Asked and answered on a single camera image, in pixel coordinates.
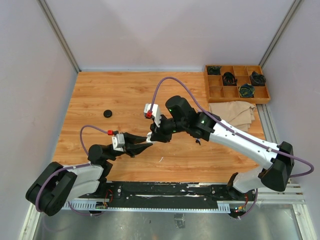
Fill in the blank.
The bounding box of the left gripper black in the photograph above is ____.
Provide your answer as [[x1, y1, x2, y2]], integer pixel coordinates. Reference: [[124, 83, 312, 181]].
[[107, 132, 153, 160]]

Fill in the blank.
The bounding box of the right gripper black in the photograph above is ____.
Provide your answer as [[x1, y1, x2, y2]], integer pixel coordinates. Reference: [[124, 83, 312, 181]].
[[149, 113, 187, 143]]

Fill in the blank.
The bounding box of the white earbud charging case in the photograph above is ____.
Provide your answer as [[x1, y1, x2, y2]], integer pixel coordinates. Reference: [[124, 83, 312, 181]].
[[145, 132, 153, 144]]

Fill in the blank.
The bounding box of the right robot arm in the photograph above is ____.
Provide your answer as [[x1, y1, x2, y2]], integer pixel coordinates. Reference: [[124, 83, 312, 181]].
[[143, 95, 294, 200]]

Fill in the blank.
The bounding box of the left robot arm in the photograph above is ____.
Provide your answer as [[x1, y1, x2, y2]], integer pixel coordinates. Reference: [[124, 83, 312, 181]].
[[25, 132, 153, 216]]

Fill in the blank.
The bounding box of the black earbud charging case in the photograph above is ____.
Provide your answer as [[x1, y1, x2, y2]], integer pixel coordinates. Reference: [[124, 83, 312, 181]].
[[103, 109, 113, 118]]

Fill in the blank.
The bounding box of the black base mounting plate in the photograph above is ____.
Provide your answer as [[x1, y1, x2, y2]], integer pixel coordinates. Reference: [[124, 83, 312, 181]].
[[79, 181, 255, 211]]

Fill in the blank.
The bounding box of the beige folded cloth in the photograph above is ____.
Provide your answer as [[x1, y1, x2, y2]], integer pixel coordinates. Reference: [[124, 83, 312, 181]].
[[208, 101, 256, 132]]

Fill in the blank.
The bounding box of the rolled dark tie top-left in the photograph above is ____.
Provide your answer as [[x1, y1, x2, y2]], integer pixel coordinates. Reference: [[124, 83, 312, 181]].
[[206, 65, 222, 76]]

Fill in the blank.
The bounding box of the rolled black tie centre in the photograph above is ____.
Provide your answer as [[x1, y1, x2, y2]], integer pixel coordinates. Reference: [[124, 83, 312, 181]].
[[222, 71, 238, 86]]

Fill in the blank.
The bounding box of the rolled black tie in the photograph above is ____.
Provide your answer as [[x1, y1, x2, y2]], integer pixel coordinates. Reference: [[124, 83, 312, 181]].
[[222, 71, 238, 86], [249, 71, 266, 87]]

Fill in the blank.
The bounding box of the rolled blue patterned tie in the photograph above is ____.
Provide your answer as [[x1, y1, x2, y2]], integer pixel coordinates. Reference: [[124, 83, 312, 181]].
[[238, 83, 255, 98]]

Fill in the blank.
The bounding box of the wooden compartment tray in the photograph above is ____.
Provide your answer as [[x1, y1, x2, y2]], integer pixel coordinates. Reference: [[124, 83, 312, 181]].
[[203, 64, 271, 104]]

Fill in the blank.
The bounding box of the rolled black tie right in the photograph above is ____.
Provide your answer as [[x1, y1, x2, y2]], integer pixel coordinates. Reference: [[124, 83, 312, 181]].
[[249, 71, 266, 87]]

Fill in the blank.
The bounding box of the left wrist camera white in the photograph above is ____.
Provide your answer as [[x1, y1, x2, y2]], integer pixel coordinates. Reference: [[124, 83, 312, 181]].
[[111, 133, 126, 152]]

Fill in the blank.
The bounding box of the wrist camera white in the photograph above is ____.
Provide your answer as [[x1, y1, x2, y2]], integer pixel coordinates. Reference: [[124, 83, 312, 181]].
[[143, 103, 161, 128], [111, 133, 126, 152]]

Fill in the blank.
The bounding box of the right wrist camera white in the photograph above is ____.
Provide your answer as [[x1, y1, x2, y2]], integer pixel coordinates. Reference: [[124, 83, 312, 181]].
[[143, 103, 161, 128]]

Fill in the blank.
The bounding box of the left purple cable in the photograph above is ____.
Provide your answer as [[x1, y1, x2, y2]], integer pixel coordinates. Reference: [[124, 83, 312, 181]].
[[34, 125, 118, 217]]

